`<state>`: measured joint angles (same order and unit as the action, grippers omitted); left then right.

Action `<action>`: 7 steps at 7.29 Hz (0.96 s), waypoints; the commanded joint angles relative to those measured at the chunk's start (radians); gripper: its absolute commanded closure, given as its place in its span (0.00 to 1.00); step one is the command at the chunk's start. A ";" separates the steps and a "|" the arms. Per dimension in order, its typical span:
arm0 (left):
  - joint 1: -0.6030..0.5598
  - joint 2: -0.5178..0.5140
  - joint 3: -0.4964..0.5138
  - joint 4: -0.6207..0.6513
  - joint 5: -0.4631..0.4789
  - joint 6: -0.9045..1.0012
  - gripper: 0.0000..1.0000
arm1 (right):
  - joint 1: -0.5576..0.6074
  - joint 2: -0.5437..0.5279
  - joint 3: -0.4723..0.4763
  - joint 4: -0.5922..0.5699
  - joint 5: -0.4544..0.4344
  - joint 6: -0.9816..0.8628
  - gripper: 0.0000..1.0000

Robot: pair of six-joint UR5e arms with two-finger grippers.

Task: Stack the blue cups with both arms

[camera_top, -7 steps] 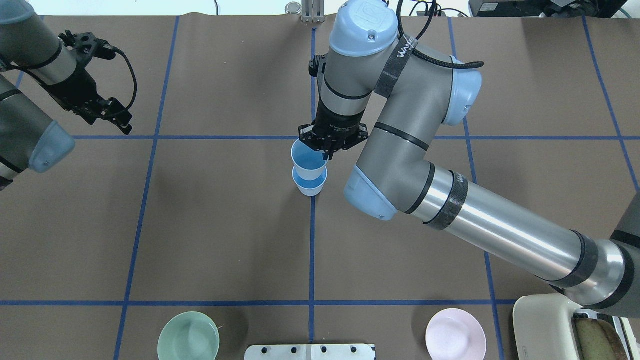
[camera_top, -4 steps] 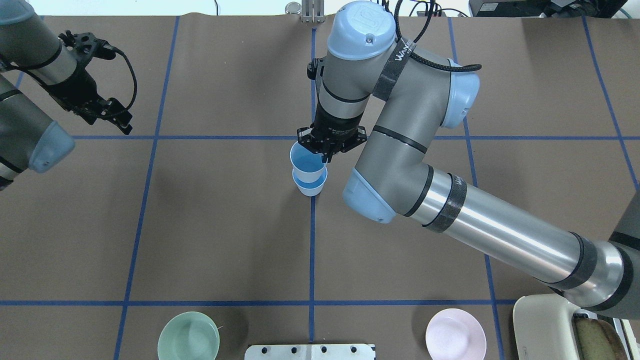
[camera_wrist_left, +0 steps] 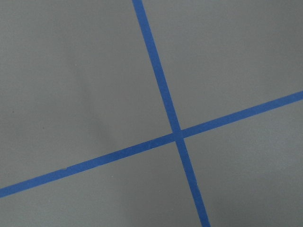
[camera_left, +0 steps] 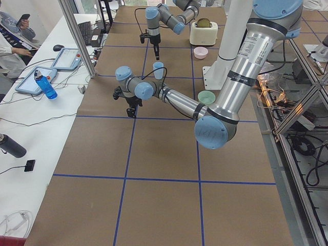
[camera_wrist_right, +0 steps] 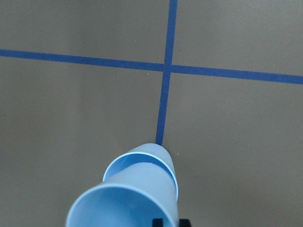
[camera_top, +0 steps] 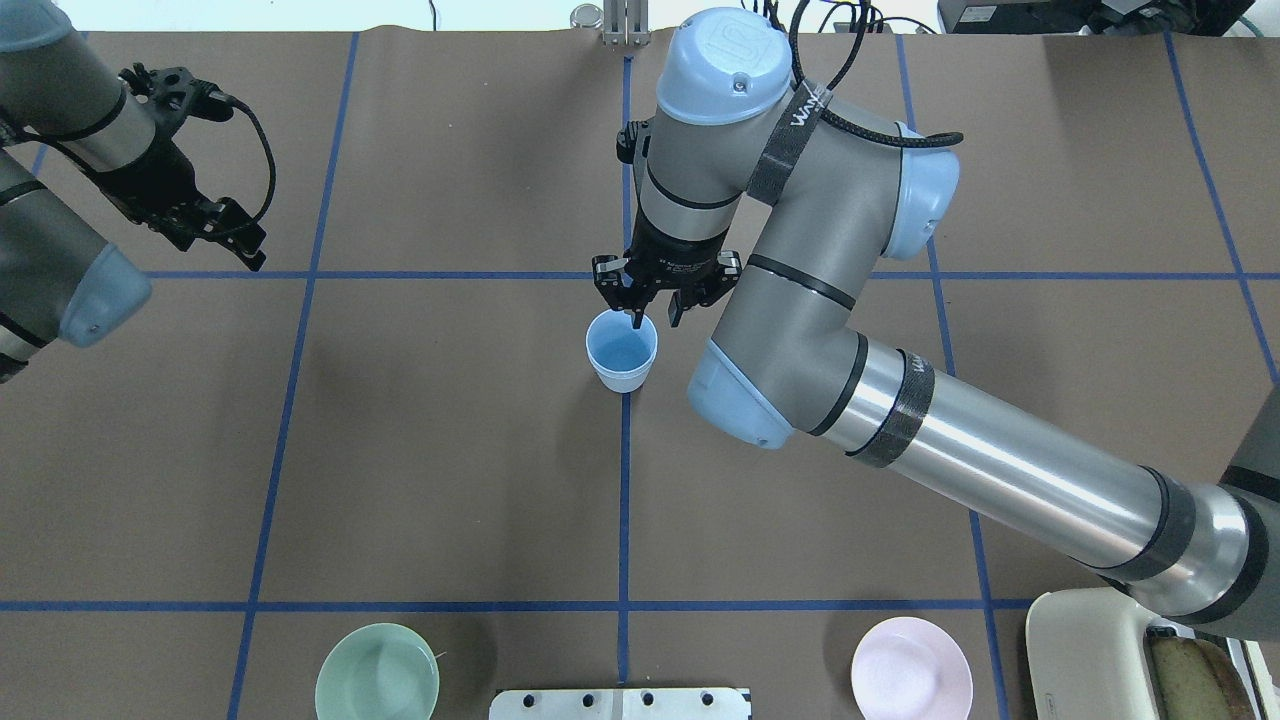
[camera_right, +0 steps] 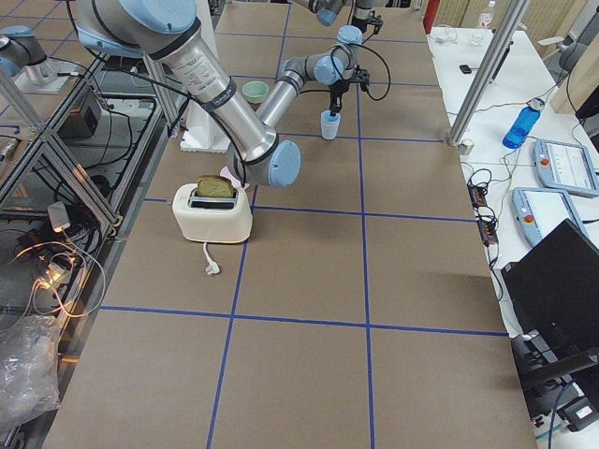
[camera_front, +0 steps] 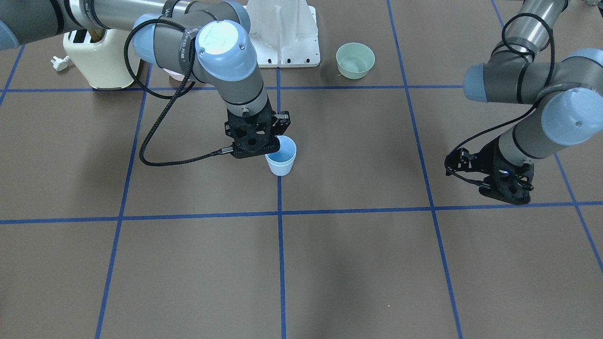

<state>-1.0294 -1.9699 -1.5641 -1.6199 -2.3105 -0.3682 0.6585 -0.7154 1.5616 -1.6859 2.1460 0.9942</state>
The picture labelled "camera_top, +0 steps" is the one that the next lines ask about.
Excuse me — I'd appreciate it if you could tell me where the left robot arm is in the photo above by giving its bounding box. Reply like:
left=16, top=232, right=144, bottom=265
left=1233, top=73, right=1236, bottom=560
left=1, top=1, right=266, bottom=380

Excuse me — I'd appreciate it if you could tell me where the cream toaster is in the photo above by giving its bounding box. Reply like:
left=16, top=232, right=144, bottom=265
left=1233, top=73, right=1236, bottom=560
left=1025, top=588, right=1277, bottom=719

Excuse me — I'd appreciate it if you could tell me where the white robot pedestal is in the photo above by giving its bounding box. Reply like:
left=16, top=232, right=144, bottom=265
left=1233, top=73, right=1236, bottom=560
left=488, top=687, right=754, bottom=719

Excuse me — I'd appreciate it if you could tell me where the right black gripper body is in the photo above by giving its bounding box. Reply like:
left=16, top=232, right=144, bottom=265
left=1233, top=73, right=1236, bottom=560
left=591, top=120, right=742, bottom=313

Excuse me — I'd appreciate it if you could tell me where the aluminium frame post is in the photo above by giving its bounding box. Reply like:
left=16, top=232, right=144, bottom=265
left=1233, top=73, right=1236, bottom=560
left=600, top=0, right=652, bottom=47

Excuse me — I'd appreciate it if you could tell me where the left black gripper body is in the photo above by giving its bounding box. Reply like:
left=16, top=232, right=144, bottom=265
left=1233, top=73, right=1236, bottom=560
left=96, top=64, right=269, bottom=272

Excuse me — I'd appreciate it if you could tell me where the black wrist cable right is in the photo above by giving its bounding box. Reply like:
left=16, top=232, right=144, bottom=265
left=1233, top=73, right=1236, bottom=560
left=786, top=0, right=965, bottom=151

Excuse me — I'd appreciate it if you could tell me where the bread slice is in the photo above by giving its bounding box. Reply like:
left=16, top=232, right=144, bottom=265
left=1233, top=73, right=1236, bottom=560
left=1148, top=635, right=1254, bottom=719

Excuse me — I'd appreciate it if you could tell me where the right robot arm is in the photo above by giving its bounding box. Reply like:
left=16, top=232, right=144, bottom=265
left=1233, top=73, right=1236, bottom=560
left=559, top=37, right=1277, bottom=648

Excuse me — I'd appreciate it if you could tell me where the pink bowl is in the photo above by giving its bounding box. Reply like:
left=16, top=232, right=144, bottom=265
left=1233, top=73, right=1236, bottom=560
left=850, top=616, right=974, bottom=719

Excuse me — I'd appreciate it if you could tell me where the light blue cup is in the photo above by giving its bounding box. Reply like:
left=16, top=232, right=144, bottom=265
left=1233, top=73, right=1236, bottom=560
left=585, top=310, right=659, bottom=395

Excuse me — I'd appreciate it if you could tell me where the green bowl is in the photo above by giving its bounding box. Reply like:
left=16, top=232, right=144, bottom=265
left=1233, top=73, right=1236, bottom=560
left=314, top=623, right=442, bottom=719

